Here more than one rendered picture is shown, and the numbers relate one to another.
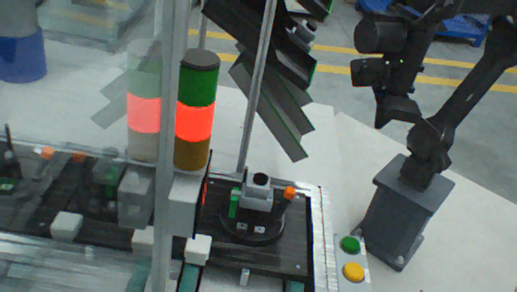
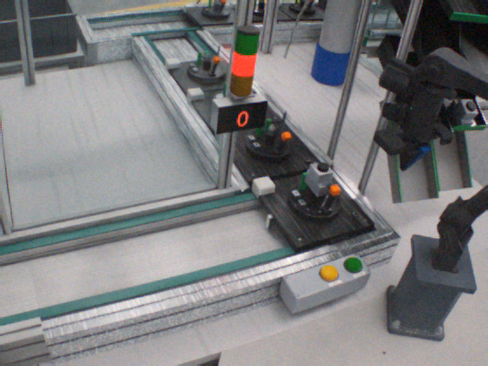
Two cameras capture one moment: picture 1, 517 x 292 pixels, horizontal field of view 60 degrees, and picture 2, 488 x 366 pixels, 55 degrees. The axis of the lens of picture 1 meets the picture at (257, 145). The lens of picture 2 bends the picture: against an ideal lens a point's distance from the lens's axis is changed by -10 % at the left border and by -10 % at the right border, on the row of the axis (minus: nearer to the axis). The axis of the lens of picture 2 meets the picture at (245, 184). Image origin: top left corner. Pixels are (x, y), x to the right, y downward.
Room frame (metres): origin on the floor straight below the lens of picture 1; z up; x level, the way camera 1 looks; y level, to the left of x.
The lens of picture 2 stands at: (0.04, -0.83, 1.81)
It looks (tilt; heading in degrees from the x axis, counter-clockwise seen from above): 39 degrees down; 62
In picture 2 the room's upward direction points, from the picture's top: 9 degrees clockwise
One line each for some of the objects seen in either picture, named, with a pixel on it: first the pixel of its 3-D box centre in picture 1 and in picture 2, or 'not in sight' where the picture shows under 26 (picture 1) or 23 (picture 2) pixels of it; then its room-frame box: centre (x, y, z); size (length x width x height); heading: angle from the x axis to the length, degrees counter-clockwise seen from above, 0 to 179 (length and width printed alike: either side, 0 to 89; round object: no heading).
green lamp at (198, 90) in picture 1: (197, 79); (247, 41); (0.47, 0.09, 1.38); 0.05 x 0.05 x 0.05
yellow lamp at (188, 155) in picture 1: (190, 145); (241, 81); (0.47, 0.09, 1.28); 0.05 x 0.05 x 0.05
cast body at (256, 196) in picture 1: (253, 188); (318, 174); (0.67, -0.01, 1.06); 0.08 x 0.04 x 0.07; 93
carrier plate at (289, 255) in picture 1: (250, 224); (313, 206); (0.67, -0.02, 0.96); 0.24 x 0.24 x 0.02; 3
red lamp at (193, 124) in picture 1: (194, 114); (244, 62); (0.47, 0.09, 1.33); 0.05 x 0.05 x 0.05
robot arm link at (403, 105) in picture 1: (399, 74); (418, 125); (0.73, -0.22, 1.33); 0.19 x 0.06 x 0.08; 3
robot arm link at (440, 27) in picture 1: (415, 33); (430, 93); (0.73, -0.22, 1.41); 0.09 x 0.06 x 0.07; 119
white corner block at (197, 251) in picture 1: (197, 249); (263, 187); (0.57, 0.07, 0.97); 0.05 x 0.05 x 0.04; 3
